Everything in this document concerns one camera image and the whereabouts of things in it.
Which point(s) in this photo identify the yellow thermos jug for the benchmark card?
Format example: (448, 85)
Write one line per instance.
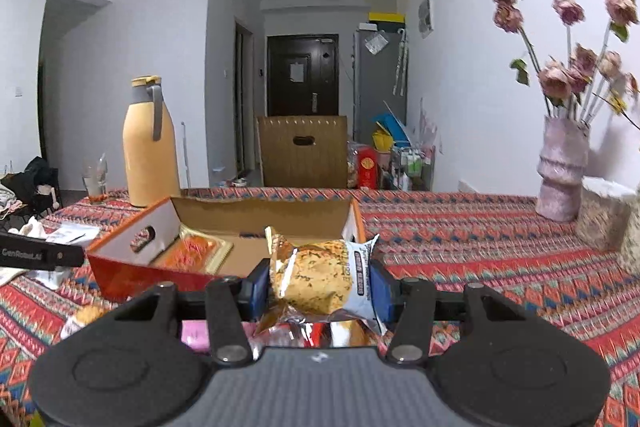
(148, 140)

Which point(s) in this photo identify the yellow box on refrigerator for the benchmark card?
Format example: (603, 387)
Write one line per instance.
(382, 17)

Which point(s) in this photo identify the clear container with seeds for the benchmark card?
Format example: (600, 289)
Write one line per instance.
(604, 213)

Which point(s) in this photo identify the wall electrical panel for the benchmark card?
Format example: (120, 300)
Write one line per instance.
(425, 18)

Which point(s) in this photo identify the drinking glass with straw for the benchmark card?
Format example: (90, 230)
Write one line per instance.
(94, 175)

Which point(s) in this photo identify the grey refrigerator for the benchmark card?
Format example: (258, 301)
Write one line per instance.
(377, 80)

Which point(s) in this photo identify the white paper sheets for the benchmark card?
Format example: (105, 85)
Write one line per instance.
(68, 234)

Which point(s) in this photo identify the black chair with clothes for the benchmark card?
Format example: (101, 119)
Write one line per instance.
(33, 192)

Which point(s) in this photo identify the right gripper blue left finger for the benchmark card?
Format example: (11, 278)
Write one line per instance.
(255, 290)

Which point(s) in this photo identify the red gift box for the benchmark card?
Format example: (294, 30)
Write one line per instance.
(367, 167)

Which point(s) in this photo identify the orange cardboard pumpkin box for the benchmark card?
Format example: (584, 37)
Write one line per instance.
(121, 261)

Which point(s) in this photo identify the wooden chair back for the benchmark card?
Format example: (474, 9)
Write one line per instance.
(303, 151)

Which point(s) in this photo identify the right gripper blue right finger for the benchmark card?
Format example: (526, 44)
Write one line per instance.
(384, 292)

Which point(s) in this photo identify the yellow cracker snack packet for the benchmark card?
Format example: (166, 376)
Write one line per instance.
(323, 282)

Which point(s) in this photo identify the dark entrance door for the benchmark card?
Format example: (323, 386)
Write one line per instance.
(302, 75)

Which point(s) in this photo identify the dried pink roses bouquet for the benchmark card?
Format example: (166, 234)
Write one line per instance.
(577, 87)

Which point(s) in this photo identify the wire storage rack with bottles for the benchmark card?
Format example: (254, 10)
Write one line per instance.
(409, 168)

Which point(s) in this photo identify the orange gold snack bar packet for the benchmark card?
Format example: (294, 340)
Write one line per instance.
(194, 252)

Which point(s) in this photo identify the pink textured vase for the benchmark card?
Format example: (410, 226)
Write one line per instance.
(563, 161)

